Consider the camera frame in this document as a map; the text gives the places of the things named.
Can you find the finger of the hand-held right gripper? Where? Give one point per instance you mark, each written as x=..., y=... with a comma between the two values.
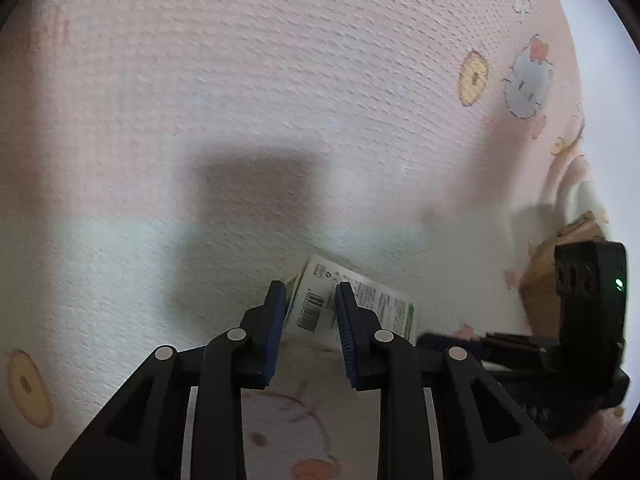
x=435, y=342

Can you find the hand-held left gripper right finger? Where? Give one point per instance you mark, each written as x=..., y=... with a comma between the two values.
x=345, y=332

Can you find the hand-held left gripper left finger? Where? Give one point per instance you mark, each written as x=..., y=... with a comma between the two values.
x=272, y=332

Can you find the white carton box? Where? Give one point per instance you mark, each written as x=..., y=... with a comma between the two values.
x=312, y=305

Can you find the brown cardboard box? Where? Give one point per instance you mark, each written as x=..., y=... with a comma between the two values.
x=537, y=285

